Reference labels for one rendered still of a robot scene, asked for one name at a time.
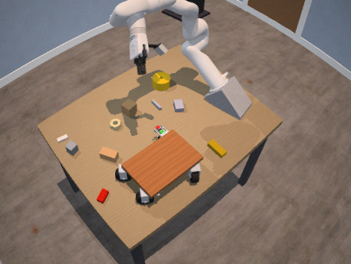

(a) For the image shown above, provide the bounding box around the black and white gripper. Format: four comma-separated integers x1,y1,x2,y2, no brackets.
129,33,149,75

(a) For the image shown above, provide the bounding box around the wooden dolly with black caster wheels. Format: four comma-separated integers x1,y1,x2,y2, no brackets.
115,125,203,204

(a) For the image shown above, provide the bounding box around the roll of masking tape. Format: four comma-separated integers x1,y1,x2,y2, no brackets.
110,118,121,130

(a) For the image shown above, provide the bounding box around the yellow rectangular block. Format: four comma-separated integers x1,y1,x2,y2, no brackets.
207,139,227,158

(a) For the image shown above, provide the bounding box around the yellow short cylinder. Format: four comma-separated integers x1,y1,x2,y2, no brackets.
152,72,171,91

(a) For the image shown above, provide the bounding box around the light brown wooden block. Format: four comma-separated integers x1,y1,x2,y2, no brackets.
99,147,119,163

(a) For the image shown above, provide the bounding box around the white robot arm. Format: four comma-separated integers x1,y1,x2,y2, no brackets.
110,0,229,92

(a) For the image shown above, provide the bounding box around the red toy brick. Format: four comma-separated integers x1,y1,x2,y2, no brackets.
97,188,109,204

